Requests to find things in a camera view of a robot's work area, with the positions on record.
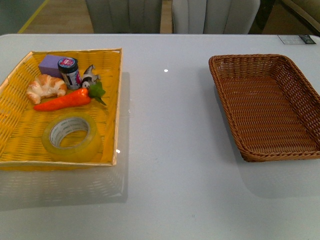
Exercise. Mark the purple block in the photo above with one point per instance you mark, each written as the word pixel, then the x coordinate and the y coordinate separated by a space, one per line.
pixel 49 66

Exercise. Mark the orange toy carrot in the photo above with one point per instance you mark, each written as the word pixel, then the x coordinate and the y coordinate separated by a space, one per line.
pixel 77 98

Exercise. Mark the brown sofa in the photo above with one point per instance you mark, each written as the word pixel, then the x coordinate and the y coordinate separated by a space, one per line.
pixel 294 17

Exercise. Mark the black white animal figurine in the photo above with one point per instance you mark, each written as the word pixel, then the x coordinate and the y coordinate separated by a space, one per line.
pixel 89 78

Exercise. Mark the dark jar with pink lid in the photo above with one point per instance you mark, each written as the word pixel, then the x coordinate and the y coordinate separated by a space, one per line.
pixel 68 67

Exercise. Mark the left grey upholstered chair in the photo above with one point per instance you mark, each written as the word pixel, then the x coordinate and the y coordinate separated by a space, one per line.
pixel 125 16

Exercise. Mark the yellow clear tape roll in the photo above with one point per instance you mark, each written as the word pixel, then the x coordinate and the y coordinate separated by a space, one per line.
pixel 64 125

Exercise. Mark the grey upholstered chair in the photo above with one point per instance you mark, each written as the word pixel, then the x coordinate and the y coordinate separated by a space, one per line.
pixel 231 17
pixel 125 16

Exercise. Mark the yellow woven basket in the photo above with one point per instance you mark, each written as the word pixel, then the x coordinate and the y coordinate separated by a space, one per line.
pixel 21 127

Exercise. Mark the right grey upholstered chair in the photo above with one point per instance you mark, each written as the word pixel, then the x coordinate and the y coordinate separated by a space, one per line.
pixel 231 17

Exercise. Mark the brown wicker basket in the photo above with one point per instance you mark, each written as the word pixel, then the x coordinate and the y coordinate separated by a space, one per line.
pixel 272 109

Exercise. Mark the label sticker on table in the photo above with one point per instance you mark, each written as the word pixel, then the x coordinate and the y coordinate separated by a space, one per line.
pixel 304 39

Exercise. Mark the toy croissant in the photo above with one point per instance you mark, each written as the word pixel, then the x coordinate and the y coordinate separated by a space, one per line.
pixel 45 86

